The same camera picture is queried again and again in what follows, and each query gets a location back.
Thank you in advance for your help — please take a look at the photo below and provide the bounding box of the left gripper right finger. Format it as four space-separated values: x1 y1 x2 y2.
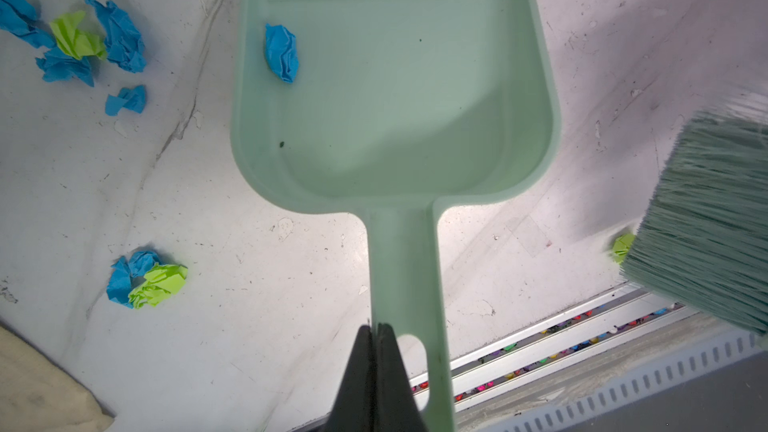
374 323 427 432

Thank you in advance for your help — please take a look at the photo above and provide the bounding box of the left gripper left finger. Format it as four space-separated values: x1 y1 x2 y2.
326 325 376 432

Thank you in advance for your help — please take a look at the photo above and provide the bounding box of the green plastic dustpan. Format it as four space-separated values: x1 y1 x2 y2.
231 0 560 431

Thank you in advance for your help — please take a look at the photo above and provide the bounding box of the green hand brush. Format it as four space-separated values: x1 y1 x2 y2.
621 92 767 341

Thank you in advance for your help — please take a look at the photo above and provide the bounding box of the blue green scrap left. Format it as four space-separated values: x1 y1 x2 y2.
106 250 188 309

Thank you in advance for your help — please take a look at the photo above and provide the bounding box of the small lime scrap front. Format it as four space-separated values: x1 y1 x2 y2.
611 233 636 264

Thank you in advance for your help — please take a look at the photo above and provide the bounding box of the beige work glove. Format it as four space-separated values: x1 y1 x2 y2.
1 328 114 431

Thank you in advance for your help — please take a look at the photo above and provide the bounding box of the tiny blue scrap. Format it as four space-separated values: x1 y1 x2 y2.
264 24 300 83

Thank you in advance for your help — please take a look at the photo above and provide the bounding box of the blue green scrap cluster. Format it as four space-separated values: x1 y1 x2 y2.
1 0 147 87

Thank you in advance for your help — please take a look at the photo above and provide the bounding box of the aluminium front rail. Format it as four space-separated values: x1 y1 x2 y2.
407 281 768 432

